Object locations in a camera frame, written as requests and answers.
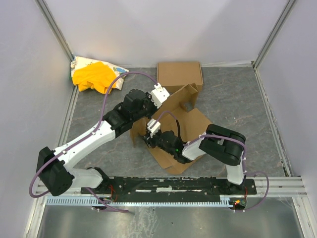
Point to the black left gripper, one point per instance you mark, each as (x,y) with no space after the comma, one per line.
(150,106)

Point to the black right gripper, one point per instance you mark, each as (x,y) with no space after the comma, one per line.
(150,140)

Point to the brown cardboard box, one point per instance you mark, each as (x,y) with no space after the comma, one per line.
(192,123)
(175,75)

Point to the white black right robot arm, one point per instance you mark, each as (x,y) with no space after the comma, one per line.
(225,145)

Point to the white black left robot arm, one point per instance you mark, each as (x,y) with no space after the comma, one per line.
(55,168)

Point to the folded brown cardboard box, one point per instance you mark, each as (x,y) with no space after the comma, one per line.
(175,75)

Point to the yellow cloth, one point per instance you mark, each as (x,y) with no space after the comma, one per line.
(96,76)

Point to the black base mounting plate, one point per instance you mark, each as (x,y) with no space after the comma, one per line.
(163,197)

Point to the white patterned cloth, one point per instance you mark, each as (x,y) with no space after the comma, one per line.
(81,62)

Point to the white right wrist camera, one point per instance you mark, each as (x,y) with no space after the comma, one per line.
(153,126)

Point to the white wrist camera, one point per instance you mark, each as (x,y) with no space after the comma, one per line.
(159,95)
(153,126)

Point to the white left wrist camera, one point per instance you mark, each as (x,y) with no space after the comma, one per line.
(159,95)

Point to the aluminium front rail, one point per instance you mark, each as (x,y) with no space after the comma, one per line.
(257,186)

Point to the left aluminium frame post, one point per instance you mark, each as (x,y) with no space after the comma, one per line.
(46,12)

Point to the aluminium frame post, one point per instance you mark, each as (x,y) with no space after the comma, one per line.
(274,32)
(46,12)

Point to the left aluminium floor rail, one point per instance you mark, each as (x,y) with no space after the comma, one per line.
(38,206)

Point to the aluminium floor rail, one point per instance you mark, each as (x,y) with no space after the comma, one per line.
(267,99)
(38,206)

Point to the right aluminium floor rail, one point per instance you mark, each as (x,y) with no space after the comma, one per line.
(267,99)

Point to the right aluminium frame post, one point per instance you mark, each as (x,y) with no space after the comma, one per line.
(274,32)

